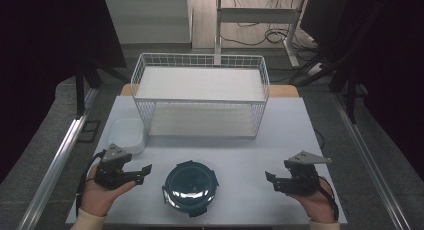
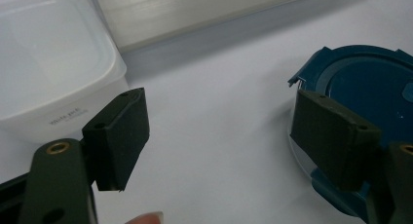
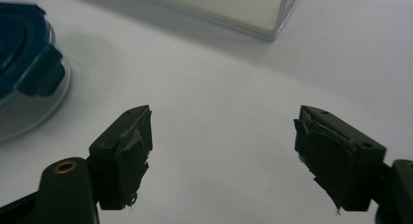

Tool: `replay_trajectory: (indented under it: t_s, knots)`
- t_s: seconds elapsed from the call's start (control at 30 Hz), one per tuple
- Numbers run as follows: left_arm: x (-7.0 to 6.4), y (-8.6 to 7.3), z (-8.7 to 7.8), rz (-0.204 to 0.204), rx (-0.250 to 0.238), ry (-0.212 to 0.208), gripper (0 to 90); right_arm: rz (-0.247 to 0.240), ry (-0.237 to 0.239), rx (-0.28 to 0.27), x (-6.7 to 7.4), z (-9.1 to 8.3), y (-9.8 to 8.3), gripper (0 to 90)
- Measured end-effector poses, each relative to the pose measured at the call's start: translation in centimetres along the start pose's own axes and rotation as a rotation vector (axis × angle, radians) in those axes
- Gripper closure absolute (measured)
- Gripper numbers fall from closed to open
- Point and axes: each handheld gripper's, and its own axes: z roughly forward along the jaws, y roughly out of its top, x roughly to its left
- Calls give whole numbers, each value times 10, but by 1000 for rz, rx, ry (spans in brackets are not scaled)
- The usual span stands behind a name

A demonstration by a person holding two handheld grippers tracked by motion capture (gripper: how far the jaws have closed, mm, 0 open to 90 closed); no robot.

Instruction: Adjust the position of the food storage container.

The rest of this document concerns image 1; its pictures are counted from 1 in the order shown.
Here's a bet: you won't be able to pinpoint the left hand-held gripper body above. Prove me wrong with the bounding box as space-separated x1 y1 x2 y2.
94 142 135 191

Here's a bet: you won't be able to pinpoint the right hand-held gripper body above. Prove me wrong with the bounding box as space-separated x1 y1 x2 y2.
283 150 333 196

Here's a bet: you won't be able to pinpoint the white square plastic container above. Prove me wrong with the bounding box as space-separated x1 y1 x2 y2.
107 117 147 156

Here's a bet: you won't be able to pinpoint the white wire shelf rack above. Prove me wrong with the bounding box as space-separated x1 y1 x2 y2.
130 52 271 140

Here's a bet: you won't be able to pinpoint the person's left hand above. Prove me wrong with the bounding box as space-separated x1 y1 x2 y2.
79 164 137 218

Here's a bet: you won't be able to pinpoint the person's right hand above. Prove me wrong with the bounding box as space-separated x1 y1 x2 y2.
288 176 338 224

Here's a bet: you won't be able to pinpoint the dark round lidded container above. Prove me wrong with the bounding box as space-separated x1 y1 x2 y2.
161 160 220 219

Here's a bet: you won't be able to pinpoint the wooden table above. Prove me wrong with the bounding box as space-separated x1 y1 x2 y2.
119 83 300 99

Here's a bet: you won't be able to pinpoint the black metal stand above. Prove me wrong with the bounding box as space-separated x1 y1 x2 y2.
296 3 393 125
74 58 129 120

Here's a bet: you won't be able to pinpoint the white power strip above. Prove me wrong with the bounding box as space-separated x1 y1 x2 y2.
305 62 325 78

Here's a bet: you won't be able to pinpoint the white cabinet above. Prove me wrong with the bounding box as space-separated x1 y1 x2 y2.
103 0 193 45

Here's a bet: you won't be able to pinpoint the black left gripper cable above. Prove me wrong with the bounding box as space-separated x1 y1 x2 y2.
75 149 107 218

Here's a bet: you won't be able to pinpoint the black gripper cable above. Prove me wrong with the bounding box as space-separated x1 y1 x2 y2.
75 149 107 218
316 175 340 222

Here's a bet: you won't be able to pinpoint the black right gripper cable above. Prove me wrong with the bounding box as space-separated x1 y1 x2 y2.
316 175 340 222

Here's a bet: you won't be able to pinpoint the black floor bracket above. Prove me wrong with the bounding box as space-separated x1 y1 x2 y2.
76 119 102 144

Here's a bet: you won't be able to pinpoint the aluminium rail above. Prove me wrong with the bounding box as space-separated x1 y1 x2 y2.
332 90 412 230
16 88 100 230

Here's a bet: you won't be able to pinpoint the black floor cables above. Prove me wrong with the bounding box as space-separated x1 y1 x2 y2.
219 0 323 84

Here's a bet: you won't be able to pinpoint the white metal desk frame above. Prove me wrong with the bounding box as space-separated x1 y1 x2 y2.
214 0 310 69

